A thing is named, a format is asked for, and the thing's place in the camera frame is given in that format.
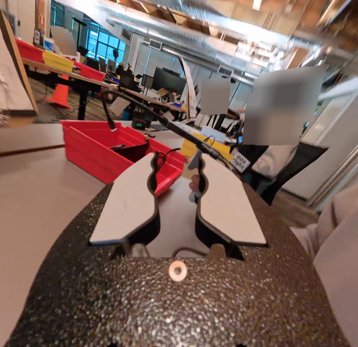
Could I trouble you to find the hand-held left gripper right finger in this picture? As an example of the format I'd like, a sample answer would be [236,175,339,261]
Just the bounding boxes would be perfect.
[194,154,267,247]

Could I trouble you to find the red storage bin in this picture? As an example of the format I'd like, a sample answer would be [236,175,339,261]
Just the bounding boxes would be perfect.
[15,38,46,64]
[71,59,105,82]

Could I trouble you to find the grey desk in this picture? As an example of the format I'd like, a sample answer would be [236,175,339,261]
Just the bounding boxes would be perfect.
[0,120,202,339]

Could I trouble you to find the yellow storage bin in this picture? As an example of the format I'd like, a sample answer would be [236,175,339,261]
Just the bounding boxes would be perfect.
[41,50,75,73]

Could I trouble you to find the person's grey sweatshirt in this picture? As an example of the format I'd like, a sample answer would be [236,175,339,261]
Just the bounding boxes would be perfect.
[290,185,358,347]

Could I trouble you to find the black braided cable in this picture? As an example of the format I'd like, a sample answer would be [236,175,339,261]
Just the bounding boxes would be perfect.
[143,132,183,174]

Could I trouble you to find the yellow plastic bin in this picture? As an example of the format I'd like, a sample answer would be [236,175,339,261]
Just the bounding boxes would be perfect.
[180,132,234,163]

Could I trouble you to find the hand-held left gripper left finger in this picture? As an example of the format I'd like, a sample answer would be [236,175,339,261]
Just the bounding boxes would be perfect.
[89,153,161,246]

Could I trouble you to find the orange traffic cone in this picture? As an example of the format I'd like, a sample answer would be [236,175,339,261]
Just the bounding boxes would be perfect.
[45,83,72,109]

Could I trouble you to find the black monitor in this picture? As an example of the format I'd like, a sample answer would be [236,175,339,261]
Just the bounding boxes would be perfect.
[153,66,187,94]

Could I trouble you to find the red plastic bin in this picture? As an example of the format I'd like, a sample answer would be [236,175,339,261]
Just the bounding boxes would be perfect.
[59,120,186,198]

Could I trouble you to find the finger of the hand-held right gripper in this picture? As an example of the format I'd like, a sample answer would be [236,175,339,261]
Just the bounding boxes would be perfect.
[187,149,202,172]

